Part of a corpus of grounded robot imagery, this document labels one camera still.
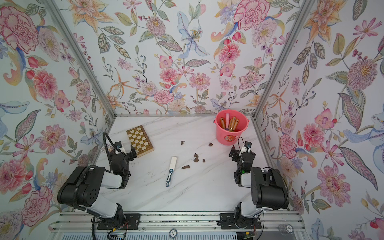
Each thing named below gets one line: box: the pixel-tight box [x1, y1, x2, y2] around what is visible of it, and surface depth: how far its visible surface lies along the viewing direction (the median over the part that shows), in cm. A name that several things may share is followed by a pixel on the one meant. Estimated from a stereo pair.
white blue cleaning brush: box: [165, 156, 177, 188], surface depth 93 cm
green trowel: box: [232, 118, 240, 131], surface depth 103 cm
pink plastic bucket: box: [227, 109, 250, 146], surface depth 100 cm
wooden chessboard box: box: [126, 125, 155, 158], surface depth 105 cm
